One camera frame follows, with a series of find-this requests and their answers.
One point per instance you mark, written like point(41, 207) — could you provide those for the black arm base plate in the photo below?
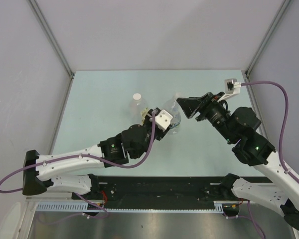
point(114, 188)

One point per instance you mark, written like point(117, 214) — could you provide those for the clear blue-label Pocari bottle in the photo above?
point(172, 107)

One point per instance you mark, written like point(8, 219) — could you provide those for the white slotted cable duct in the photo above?
point(84, 207)

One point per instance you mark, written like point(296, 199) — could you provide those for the square clear NFC juice bottle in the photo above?
point(138, 109)

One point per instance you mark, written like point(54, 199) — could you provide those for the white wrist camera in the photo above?
point(163, 120)
point(232, 88)

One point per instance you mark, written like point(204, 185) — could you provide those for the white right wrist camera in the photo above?
point(232, 88)

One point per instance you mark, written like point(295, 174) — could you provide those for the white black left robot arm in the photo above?
point(53, 172)

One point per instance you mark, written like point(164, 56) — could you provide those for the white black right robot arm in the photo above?
point(251, 148)

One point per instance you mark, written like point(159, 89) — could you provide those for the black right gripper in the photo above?
point(190, 105)

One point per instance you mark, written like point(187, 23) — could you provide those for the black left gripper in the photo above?
point(148, 118)

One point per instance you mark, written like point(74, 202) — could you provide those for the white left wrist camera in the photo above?
point(163, 120)

